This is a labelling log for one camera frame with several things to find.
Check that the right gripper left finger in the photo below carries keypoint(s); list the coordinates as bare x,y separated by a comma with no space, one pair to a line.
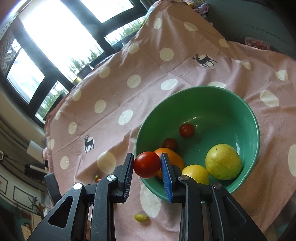
67,220

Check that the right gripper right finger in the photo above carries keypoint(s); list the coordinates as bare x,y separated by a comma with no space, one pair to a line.
227,220

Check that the large red tomato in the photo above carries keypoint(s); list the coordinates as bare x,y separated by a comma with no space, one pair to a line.
147,164

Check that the red cherry tomato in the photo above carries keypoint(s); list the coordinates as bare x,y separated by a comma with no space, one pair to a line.
186,130

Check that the yellow lemon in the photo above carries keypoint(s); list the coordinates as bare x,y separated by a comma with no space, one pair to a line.
198,173

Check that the green-red small tomato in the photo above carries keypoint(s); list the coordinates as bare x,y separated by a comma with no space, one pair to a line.
96,178

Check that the large yellow-green fruit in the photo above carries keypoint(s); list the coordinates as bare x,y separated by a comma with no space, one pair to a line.
223,162

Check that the orange fruit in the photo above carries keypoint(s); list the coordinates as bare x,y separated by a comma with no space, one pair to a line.
174,158

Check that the small green olive fruit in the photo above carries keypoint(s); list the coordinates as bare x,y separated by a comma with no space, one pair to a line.
140,217

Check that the red tomato behind finger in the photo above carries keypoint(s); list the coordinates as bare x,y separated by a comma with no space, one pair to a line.
170,143

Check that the pink polka dot tablecloth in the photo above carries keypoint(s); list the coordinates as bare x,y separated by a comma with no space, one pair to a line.
93,128

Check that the green bowl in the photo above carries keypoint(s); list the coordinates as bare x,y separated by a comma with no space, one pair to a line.
219,117

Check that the red patterned packet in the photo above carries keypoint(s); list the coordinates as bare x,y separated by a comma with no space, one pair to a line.
255,43

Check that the black framed window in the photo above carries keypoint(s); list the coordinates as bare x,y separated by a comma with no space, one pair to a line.
48,47

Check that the grey-green sofa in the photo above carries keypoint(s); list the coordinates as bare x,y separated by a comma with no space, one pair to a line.
237,20

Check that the colourful crumpled cloth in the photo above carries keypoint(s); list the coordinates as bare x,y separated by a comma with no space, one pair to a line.
199,7

